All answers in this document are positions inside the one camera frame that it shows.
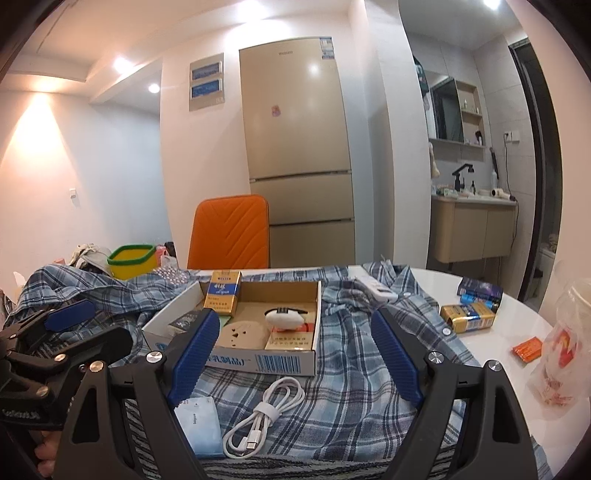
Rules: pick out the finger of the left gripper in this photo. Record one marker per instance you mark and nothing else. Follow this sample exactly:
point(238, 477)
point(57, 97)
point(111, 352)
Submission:
point(87, 350)
point(36, 328)

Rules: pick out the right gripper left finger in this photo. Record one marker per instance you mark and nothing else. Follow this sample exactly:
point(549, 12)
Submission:
point(96, 442)

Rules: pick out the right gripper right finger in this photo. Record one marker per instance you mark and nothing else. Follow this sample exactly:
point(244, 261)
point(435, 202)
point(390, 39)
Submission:
point(494, 441)

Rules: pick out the light blue tissue packet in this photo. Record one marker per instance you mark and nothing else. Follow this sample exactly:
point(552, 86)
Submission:
point(199, 421)

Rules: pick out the gold blue cigarette pack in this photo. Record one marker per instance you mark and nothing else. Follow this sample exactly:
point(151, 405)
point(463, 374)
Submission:
point(223, 291)

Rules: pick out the person's left hand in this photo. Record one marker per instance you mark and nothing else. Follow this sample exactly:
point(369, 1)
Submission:
point(46, 452)

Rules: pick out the pile of beige clothes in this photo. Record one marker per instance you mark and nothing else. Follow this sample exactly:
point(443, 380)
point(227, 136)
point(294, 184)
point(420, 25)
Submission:
point(91, 257)

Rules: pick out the clear plastic bag with red print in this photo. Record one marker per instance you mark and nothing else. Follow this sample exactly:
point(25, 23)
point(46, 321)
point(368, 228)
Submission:
point(562, 376)

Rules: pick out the blue plaid shirt cloth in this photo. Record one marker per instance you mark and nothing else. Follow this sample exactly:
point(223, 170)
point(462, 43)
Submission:
point(353, 419)

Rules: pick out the small orange packet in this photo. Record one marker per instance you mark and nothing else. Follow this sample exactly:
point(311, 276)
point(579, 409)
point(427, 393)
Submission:
point(529, 350)

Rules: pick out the yellow bin with green rim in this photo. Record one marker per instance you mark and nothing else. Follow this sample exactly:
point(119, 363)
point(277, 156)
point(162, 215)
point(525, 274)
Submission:
point(130, 261)

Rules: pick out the gold cigarette pack on table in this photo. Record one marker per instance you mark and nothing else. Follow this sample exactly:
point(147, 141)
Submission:
point(463, 318)

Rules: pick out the red bag on floor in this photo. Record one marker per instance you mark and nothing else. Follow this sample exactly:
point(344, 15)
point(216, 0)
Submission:
point(166, 254)

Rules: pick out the beaded floral pouch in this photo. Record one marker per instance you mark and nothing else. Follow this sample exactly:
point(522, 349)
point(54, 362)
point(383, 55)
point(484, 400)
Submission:
point(174, 275)

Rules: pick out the dark blue box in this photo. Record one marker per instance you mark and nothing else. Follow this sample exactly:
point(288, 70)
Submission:
point(480, 289)

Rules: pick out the round beige plush cushion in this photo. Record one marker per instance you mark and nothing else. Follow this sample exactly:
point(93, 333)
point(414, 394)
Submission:
point(245, 335)

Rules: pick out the white remote control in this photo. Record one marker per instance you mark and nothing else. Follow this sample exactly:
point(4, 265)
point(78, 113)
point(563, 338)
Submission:
point(380, 292)

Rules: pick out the orange quilted chair back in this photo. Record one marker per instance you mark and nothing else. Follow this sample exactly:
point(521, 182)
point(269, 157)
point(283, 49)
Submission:
point(230, 233)

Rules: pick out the shallow cardboard box tray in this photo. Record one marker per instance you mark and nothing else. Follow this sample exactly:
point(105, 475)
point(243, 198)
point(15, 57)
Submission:
point(254, 299)

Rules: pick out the bathroom vanity cabinet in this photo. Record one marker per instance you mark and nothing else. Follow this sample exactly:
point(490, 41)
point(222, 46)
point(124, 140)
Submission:
point(471, 228)

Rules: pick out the red white cigarette pack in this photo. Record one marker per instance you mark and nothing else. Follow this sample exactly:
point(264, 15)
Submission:
point(298, 340)

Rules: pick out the white hair dryer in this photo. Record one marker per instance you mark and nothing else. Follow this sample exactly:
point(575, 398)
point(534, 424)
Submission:
point(501, 194)

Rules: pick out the black sink faucet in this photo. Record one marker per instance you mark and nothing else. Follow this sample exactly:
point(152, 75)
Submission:
point(459, 176)

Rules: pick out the beige three-door refrigerator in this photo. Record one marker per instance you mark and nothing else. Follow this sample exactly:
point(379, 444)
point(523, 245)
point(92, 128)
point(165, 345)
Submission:
point(297, 148)

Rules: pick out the mirror cabinet with shelves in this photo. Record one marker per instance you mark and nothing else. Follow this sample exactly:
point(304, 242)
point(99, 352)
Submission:
point(454, 111)

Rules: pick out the grey wall electrical panel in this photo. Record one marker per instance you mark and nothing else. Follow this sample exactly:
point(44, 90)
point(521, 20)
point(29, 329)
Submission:
point(206, 82)

